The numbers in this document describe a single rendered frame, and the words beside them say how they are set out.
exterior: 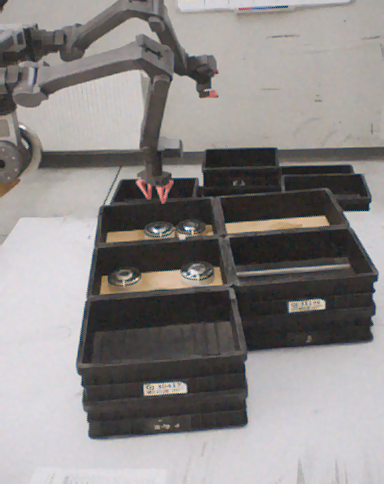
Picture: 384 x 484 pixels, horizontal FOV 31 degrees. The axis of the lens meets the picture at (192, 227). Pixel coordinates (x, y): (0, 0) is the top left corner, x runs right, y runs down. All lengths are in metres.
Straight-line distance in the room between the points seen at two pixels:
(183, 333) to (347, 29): 3.46
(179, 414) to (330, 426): 0.37
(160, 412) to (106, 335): 0.29
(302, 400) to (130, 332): 0.49
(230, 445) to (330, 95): 3.69
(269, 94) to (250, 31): 0.47
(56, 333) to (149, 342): 0.42
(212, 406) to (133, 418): 0.19
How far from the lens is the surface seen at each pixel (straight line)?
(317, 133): 5.18
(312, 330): 2.00
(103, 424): 1.75
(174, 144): 2.20
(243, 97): 5.07
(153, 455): 1.73
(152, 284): 2.09
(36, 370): 2.04
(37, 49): 2.44
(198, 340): 1.84
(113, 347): 1.85
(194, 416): 1.74
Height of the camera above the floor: 1.91
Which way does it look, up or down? 27 degrees down
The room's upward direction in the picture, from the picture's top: 4 degrees counter-clockwise
